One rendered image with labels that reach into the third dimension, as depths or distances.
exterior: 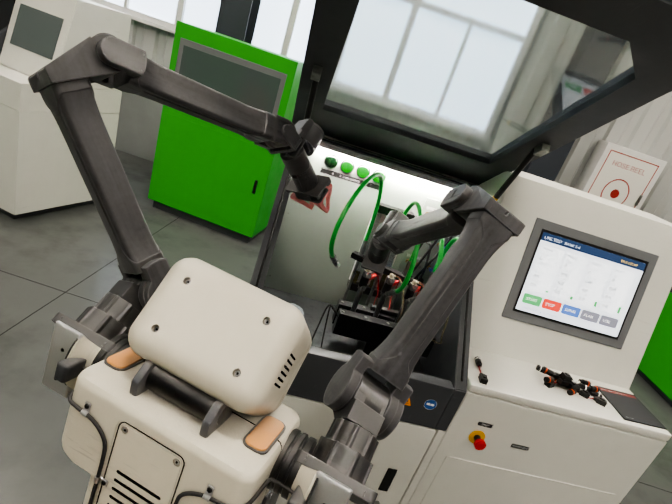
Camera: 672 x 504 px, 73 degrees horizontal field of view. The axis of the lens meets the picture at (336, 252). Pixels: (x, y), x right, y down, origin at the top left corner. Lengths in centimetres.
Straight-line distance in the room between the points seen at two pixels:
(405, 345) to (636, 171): 515
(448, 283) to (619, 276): 116
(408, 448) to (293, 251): 80
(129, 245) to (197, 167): 342
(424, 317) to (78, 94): 61
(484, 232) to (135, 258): 56
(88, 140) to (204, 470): 50
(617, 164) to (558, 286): 401
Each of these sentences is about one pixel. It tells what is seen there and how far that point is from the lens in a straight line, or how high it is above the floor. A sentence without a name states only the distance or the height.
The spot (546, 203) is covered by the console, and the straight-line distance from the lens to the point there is 164.
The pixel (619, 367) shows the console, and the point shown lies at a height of 104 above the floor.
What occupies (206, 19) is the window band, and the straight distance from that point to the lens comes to 563.
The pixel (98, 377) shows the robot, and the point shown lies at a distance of 68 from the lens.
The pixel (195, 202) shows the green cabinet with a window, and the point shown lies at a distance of 428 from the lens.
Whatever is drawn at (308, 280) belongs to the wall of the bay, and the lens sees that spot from 179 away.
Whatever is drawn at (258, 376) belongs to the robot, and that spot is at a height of 132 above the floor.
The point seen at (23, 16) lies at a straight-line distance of 408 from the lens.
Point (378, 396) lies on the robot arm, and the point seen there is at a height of 127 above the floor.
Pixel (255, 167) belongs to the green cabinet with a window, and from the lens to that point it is 397.
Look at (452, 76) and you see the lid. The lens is 119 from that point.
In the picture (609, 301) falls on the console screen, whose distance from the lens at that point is 182.
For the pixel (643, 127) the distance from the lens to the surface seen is 591.
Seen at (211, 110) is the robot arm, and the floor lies 154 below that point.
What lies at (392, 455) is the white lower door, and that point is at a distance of 157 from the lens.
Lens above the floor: 168
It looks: 21 degrees down
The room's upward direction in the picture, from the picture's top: 19 degrees clockwise
